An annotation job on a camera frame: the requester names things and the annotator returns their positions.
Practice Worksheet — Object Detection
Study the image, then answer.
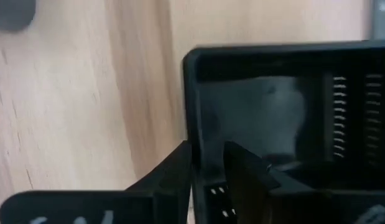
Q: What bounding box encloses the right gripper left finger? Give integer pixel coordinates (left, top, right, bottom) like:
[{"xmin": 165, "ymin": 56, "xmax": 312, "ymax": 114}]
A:
[{"xmin": 125, "ymin": 139, "xmax": 193, "ymax": 224}]

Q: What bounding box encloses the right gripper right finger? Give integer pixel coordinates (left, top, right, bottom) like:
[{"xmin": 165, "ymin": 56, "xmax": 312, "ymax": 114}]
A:
[{"xmin": 223, "ymin": 141, "xmax": 282, "ymax": 224}]

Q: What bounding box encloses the black slotted plastic basket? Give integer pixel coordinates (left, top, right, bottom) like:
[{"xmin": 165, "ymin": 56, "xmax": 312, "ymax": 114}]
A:
[{"xmin": 182, "ymin": 39, "xmax": 385, "ymax": 224}]

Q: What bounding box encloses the translucent gray plastic basket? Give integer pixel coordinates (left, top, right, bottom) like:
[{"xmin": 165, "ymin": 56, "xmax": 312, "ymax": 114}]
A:
[{"xmin": 0, "ymin": 0, "xmax": 37, "ymax": 32}]

